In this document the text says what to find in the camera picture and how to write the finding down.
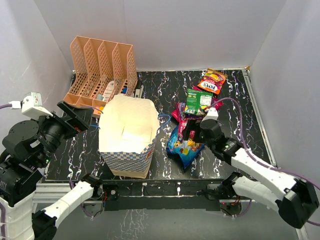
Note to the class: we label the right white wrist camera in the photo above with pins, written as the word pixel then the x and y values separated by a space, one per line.
pixel 211 114

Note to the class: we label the orange plastic file organizer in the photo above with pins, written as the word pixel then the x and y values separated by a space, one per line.
pixel 96 63

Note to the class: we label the orange candy bag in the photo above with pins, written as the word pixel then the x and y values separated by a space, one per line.
pixel 212 81

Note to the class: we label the rainbow candy bag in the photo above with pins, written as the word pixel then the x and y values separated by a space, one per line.
pixel 197 101

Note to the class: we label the grey stapler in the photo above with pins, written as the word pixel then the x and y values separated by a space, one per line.
pixel 139 89

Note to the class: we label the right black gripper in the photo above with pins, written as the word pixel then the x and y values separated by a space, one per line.
pixel 192 124

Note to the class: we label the small pink snack packet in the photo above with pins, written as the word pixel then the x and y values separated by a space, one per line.
pixel 191 135

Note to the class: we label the blue checkered paper bag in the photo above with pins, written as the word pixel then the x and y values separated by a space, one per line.
pixel 127 135

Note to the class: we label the white bottle in organizer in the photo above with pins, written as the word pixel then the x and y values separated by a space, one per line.
pixel 109 91

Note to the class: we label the blue snack packet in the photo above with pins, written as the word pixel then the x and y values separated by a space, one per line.
pixel 186 150

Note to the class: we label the pink chips bag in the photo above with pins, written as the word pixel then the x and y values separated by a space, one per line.
pixel 213 100

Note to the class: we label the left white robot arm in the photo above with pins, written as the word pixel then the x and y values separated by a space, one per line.
pixel 17 188

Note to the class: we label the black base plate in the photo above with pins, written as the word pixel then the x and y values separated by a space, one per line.
pixel 115 203

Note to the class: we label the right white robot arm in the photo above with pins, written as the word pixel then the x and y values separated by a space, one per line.
pixel 294 197

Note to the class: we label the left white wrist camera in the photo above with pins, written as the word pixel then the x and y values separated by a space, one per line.
pixel 31 106

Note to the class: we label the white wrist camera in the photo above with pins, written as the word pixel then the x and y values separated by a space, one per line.
pixel 211 114
pixel 31 106

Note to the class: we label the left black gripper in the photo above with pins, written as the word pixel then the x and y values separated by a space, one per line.
pixel 78 118

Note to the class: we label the aluminium frame rail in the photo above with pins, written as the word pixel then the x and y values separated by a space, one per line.
pixel 163 190

